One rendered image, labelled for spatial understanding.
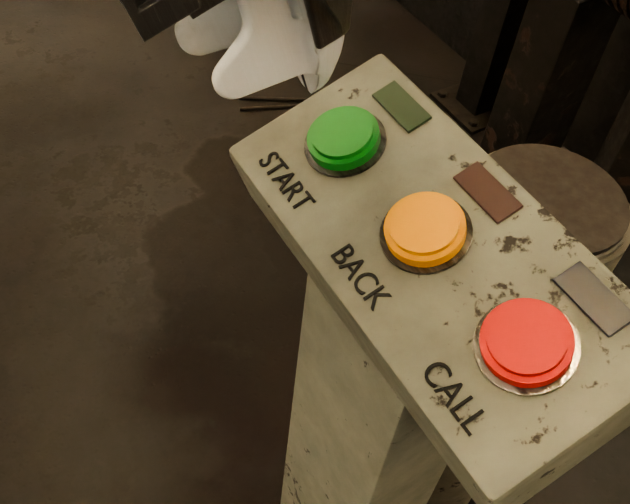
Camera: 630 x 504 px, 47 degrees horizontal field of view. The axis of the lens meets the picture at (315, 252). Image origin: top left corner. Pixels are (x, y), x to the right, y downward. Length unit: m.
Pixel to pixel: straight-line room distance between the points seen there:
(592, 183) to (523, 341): 0.25
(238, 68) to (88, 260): 0.86
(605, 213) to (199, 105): 0.98
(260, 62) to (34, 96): 1.16
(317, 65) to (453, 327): 0.13
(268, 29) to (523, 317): 0.16
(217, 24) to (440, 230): 0.14
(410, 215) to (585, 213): 0.20
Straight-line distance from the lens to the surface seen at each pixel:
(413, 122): 0.41
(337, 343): 0.42
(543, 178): 0.54
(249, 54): 0.31
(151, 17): 0.26
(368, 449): 0.45
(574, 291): 0.35
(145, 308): 1.08
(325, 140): 0.40
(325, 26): 0.30
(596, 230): 0.52
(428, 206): 0.36
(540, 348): 0.33
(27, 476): 0.98
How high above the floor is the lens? 0.86
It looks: 49 degrees down
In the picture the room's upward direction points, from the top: 7 degrees clockwise
